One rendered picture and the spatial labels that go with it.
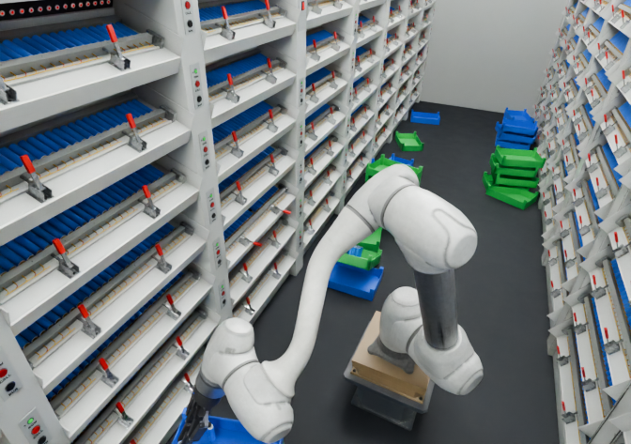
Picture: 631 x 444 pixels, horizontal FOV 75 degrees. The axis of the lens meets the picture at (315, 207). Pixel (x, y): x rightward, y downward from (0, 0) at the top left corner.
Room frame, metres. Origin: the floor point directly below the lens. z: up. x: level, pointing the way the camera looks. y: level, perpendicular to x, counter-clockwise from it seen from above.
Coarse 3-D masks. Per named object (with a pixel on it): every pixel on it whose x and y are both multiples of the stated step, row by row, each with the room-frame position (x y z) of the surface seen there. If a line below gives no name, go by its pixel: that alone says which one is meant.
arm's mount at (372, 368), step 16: (368, 336) 1.11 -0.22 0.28; (352, 368) 1.01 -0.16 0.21; (368, 368) 0.97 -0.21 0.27; (384, 368) 0.96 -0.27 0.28; (400, 368) 0.96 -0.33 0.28; (416, 368) 0.96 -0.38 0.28; (384, 384) 0.94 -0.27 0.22; (400, 384) 0.92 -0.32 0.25; (416, 384) 0.90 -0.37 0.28; (416, 400) 0.89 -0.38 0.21
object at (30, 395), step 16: (0, 320) 0.54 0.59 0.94; (0, 336) 0.53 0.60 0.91; (16, 352) 0.54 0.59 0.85; (16, 368) 0.53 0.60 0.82; (32, 384) 0.54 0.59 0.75; (0, 400) 0.48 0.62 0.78; (16, 400) 0.50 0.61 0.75; (32, 400) 0.53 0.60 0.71; (0, 416) 0.47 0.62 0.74; (16, 416) 0.49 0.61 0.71; (48, 416) 0.54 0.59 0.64; (16, 432) 0.48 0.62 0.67; (64, 432) 0.55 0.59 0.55
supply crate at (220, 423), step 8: (184, 408) 0.71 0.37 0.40; (184, 416) 0.69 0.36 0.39; (208, 416) 0.70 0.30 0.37; (184, 424) 0.69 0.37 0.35; (216, 424) 0.70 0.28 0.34; (224, 424) 0.70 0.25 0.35; (232, 424) 0.69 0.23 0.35; (240, 424) 0.69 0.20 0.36; (216, 432) 0.69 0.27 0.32; (224, 432) 0.69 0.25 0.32; (232, 432) 0.69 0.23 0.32; (240, 432) 0.69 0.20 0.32; (248, 432) 0.69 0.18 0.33; (176, 440) 0.64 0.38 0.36; (200, 440) 0.66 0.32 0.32; (208, 440) 0.66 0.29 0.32; (216, 440) 0.66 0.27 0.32; (224, 440) 0.66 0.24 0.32; (232, 440) 0.66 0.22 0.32; (240, 440) 0.66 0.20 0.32; (248, 440) 0.66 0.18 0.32; (256, 440) 0.67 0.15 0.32; (280, 440) 0.64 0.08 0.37
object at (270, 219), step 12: (288, 192) 1.77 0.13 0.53; (276, 204) 1.66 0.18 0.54; (288, 204) 1.68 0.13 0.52; (264, 216) 1.55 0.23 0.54; (276, 216) 1.57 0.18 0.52; (252, 228) 1.45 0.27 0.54; (264, 228) 1.47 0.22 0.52; (252, 240) 1.38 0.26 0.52; (240, 252) 1.30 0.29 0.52; (228, 264) 1.19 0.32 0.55
